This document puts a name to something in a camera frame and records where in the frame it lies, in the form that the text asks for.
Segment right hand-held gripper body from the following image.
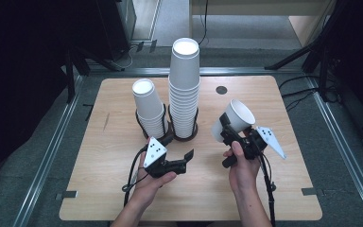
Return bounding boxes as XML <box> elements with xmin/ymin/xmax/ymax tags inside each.
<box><xmin>219</xmin><ymin>126</ymin><xmax>287</xmax><ymax>168</ymax></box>

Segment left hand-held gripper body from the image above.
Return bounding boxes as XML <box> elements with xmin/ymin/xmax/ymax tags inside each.
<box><xmin>143</xmin><ymin>136</ymin><xmax>188</xmax><ymax>179</ymax></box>

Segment white paper cup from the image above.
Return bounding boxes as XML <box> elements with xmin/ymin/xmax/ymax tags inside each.
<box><xmin>210</xmin><ymin>99</ymin><xmax>256</xmax><ymax>144</ymax></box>

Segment black wire cup holder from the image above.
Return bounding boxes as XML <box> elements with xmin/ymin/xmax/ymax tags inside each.
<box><xmin>134</xmin><ymin>103</ymin><xmax>199</xmax><ymax>143</ymax></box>

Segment short stack of white paper cups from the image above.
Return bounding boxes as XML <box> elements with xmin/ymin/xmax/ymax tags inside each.
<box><xmin>131</xmin><ymin>78</ymin><xmax>168</xmax><ymax>140</ymax></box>

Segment tall stack of white paper cups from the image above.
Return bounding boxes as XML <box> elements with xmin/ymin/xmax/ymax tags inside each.
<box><xmin>167</xmin><ymin>37</ymin><xmax>202</xmax><ymax>140</ymax></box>

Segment person's right hand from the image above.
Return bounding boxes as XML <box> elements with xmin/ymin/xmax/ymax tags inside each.
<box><xmin>222</xmin><ymin>141</ymin><xmax>267</xmax><ymax>199</ymax></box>

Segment person's left hand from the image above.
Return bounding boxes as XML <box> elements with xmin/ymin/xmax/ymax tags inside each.
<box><xmin>129</xmin><ymin>152</ymin><xmax>178</xmax><ymax>209</ymax></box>

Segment grey tape piece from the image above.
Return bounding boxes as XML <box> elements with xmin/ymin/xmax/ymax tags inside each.
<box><xmin>55</xmin><ymin>190</ymin><xmax>78</xmax><ymax>201</ymax></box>
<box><xmin>301</xmin><ymin>186</ymin><xmax>325</xmax><ymax>197</ymax></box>

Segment black tripod stand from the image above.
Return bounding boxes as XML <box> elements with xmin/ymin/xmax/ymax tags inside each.
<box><xmin>264</xmin><ymin>0</ymin><xmax>348</xmax><ymax>102</ymax></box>

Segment black metal stand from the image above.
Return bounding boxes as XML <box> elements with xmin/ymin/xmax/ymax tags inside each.
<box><xmin>63</xmin><ymin>46</ymin><xmax>127</xmax><ymax>104</ymax></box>

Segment light wooden desk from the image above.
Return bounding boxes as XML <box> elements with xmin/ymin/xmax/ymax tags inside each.
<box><xmin>189</xmin><ymin>0</ymin><xmax>338</xmax><ymax>47</ymax></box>

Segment dark cabinet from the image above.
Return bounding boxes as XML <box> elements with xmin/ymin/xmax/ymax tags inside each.
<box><xmin>95</xmin><ymin>0</ymin><xmax>137</xmax><ymax>61</ymax></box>

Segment black curtain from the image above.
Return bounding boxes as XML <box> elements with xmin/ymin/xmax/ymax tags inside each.
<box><xmin>0</xmin><ymin>0</ymin><xmax>74</xmax><ymax>216</ymax></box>

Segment left hand-held gripper black cable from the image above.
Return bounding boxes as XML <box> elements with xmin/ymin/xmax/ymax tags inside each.
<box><xmin>121</xmin><ymin>145</ymin><xmax>149</xmax><ymax>207</ymax></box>

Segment hand-held gripper black cable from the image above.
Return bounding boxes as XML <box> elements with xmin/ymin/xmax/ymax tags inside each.
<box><xmin>121</xmin><ymin>145</ymin><xmax>149</xmax><ymax>207</ymax></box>
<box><xmin>258</xmin><ymin>152</ymin><xmax>278</xmax><ymax>227</ymax></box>

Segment right hand-held gripper black cable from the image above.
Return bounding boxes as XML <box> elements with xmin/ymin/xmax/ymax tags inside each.
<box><xmin>258</xmin><ymin>152</ymin><xmax>278</xmax><ymax>227</ymax></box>

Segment black floor cables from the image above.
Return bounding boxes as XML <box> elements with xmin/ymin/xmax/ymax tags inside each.
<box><xmin>278</xmin><ymin>74</ymin><xmax>341</xmax><ymax>112</ymax></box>

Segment aluminium floor rail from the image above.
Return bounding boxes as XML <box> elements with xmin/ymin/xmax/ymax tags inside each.
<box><xmin>305</xmin><ymin>75</ymin><xmax>363</xmax><ymax>226</ymax></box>
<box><xmin>12</xmin><ymin>75</ymin><xmax>86</xmax><ymax>227</ymax></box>

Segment white floor cable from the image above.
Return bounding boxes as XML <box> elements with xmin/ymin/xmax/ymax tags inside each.
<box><xmin>114</xmin><ymin>44</ymin><xmax>140</xmax><ymax>69</ymax></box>

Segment black hanging cable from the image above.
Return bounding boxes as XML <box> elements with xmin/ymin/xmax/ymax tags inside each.
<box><xmin>199</xmin><ymin>0</ymin><xmax>210</xmax><ymax>45</ymax></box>

